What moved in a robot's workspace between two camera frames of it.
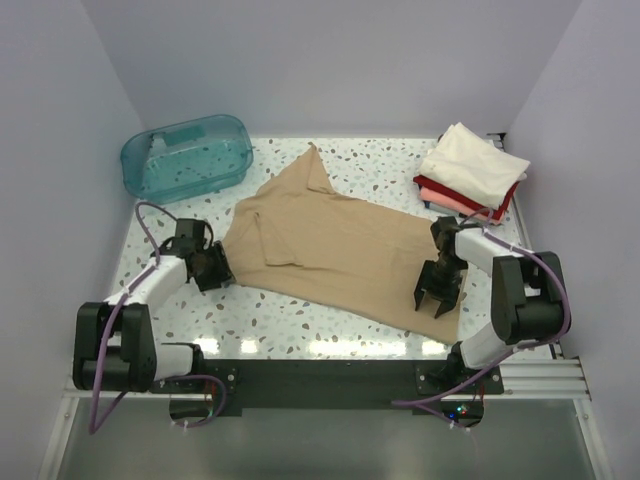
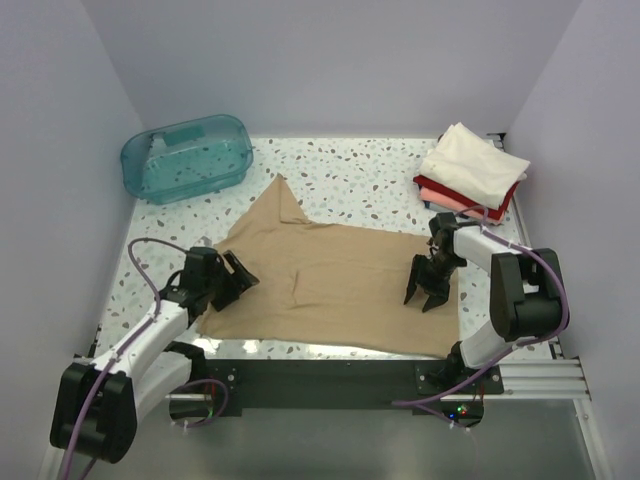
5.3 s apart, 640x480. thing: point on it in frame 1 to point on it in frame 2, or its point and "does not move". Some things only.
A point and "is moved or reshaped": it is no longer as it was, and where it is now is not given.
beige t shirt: [301, 237] is moved or reshaped
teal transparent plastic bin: [186, 159] does not move
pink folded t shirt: [460, 206] does not move
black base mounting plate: [324, 387] does not move
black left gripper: [215, 267] to [226, 282]
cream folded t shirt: [464, 162] does not move
